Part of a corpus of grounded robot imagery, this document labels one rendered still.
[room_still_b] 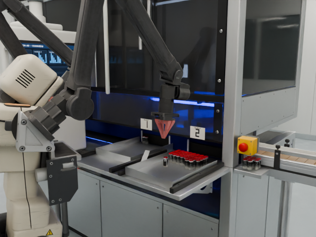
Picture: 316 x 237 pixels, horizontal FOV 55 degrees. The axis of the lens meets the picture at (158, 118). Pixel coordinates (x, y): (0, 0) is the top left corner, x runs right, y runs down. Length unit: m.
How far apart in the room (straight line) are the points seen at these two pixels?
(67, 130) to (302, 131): 4.86
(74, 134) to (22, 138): 1.10
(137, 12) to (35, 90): 0.40
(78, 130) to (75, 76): 1.12
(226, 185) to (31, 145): 0.93
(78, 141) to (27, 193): 0.92
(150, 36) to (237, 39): 0.48
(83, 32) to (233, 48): 0.71
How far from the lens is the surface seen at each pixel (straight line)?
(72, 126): 1.98
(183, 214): 1.71
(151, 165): 1.45
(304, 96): 6.05
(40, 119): 0.90
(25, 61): 1.04
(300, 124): 6.13
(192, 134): 1.53
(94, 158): 1.59
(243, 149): 1.37
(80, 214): 2.45
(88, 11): 0.91
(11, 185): 1.14
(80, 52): 0.91
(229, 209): 1.54
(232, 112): 1.40
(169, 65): 1.10
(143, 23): 1.01
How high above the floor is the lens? 1.36
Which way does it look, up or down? 10 degrees down
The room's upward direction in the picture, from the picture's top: straight up
